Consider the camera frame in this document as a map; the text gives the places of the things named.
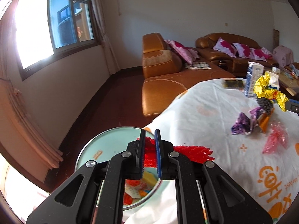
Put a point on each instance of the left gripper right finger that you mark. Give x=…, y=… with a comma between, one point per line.
x=172, y=165

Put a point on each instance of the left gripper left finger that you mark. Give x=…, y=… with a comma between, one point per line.
x=127, y=165

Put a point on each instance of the pink plastic bag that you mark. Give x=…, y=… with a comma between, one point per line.
x=278, y=137

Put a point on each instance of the yellow plastic wrapper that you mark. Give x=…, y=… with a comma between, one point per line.
x=263, y=89

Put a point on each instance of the purple snack wrapper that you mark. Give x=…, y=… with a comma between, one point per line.
x=244, y=125

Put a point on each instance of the red foam fruit net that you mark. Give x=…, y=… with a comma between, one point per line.
x=198, y=154

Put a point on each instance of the mint green trash bin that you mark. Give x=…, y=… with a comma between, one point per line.
x=111, y=142

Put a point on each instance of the wooden coffee table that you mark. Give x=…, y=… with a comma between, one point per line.
x=288, y=82

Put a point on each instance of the black foam fruit net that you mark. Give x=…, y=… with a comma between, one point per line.
x=265, y=104

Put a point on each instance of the blue Look milk carton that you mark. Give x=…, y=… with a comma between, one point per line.
x=274, y=80

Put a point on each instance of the orange snack wrapper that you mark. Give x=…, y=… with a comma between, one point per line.
x=263, y=120

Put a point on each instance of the white box on coffee table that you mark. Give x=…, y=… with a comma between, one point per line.
x=275, y=70

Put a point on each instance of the brown leather armchair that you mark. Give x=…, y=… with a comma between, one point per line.
x=292, y=67

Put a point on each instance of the tall white milk carton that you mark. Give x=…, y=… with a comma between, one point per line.
x=254, y=71

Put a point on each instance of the pink white pillow right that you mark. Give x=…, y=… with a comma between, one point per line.
x=261, y=54

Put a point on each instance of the pink white pillow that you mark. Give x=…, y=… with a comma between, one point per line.
x=244, y=51
x=225, y=47
x=261, y=54

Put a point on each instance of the brown leather back sofa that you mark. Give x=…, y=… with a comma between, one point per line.
x=237, y=66

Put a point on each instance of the pink white pillow middle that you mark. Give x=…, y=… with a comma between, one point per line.
x=244, y=51

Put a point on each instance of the pink white pillow left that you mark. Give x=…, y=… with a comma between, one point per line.
x=225, y=47

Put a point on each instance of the brown leather chaise sofa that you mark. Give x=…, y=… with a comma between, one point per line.
x=165, y=76

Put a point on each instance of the checkered cushion mat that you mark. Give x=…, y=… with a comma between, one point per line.
x=198, y=65

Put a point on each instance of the pink pillow on chaise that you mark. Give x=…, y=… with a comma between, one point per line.
x=188, y=54

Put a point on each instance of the beige curtain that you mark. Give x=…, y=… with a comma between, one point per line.
x=110, y=58

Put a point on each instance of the window with dark frame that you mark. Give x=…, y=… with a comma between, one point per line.
x=49, y=30

